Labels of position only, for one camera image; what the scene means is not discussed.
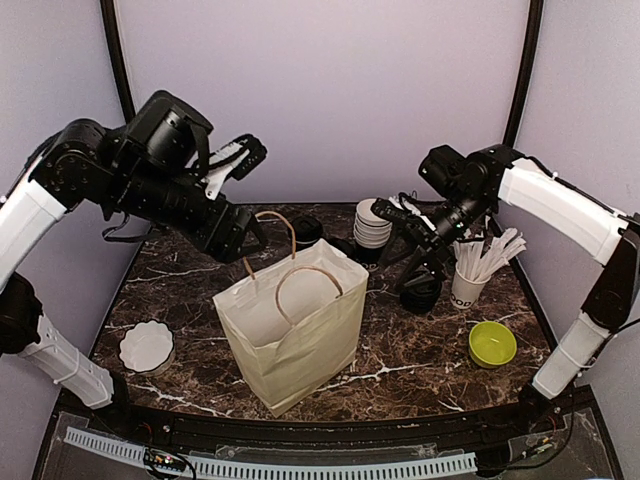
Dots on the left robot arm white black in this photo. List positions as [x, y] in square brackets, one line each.
[84, 162]

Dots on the cream paper bag with handles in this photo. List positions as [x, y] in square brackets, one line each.
[296, 324]

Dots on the stack of paper cups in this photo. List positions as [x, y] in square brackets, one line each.
[370, 231]

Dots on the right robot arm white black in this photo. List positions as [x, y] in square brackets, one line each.
[473, 186]

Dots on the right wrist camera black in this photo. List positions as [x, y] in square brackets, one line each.
[441, 169]

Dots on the white scalloped bowl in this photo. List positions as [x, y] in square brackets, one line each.
[148, 349]

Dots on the left black frame post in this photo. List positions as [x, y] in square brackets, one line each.
[117, 59]

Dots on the white cup holding straws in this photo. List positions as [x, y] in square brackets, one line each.
[464, 293]

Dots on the black plastic cup lid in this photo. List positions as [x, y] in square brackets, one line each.
[307, 228]

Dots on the stack of black lids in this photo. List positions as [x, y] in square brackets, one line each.
[421, 298]

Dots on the white cable duct strip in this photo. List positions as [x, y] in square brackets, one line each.
[165, 464]

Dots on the right black frame post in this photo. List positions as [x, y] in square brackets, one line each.
[525, 71]

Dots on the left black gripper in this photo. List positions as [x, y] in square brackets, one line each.
[224, 247]

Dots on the black frame post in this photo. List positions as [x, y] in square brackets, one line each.
[117, 59]
[525, 71]

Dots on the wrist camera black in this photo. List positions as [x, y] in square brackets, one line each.
[441, 169]
[170, 132]

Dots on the black paper coffee cup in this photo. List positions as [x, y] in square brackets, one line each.
[302, 245]

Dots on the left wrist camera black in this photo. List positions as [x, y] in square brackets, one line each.
[170, 132]

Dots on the bundle of wrapped straws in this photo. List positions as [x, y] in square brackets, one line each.
[479, 257]

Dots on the green bowl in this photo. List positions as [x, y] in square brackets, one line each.
[491, 345]

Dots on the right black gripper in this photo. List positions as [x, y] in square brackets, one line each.
[432, 247]

